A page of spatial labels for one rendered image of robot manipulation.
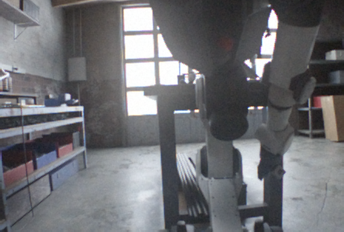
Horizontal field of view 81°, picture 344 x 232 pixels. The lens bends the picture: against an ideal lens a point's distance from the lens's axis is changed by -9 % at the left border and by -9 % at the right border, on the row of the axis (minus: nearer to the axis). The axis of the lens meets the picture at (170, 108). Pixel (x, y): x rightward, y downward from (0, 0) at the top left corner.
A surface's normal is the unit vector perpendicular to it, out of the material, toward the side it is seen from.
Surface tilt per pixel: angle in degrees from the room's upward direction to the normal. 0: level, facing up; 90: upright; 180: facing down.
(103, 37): 90
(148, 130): 90
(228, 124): 129
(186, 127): 90
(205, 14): 118
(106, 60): 90
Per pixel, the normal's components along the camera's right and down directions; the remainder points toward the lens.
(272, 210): 0.04, 0.02
